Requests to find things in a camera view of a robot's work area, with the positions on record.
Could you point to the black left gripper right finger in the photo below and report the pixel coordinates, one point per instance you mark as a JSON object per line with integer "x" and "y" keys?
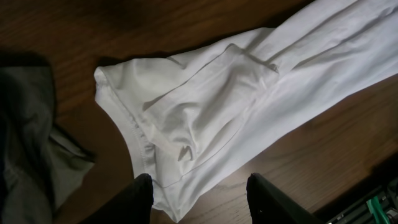
{"x": 269, "y": 205}

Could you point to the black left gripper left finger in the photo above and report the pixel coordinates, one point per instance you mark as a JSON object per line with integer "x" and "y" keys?
{"x": 132, "y": 205}

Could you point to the white t-shirt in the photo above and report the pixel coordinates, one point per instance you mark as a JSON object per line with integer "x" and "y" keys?
{"x": 192, "y": 119}

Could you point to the grey folded garment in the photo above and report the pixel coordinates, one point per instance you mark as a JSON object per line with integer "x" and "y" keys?
{"x": 40, "y": 166}

